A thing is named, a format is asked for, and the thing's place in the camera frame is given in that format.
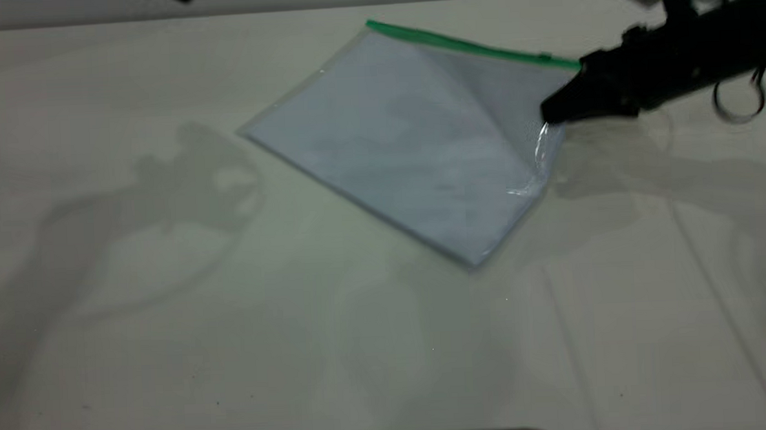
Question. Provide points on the clear zip bag green zipper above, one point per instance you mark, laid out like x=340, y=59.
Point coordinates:
x=405, y=136

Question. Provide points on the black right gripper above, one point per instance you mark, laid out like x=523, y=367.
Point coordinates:
x=654, y=67

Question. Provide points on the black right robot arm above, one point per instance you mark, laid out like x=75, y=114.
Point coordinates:
x=731, y=38

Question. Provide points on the white paper stack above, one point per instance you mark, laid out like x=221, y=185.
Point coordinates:
x=386, y=131

